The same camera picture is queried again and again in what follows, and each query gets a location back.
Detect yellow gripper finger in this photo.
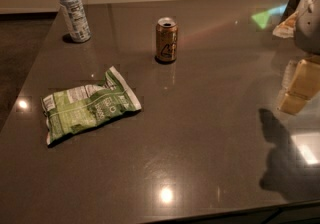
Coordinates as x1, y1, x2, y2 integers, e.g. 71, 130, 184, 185
277, 92, 308, 115
288, 55, 320, 100

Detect orange soda can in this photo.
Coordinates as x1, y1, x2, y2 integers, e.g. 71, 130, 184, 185
156, 17, 178, 63

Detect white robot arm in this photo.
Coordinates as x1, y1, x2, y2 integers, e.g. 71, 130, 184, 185
273, 0, 320, 115

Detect black box in background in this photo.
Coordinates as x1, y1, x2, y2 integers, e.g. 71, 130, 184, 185
279, 0, 309, 24

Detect clear plastic water bottle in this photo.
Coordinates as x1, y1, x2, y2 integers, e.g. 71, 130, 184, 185
59, 0, 91, 43

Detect green chip bag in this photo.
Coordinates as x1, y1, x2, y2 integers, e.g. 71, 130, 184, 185
41, 66, 141, 145

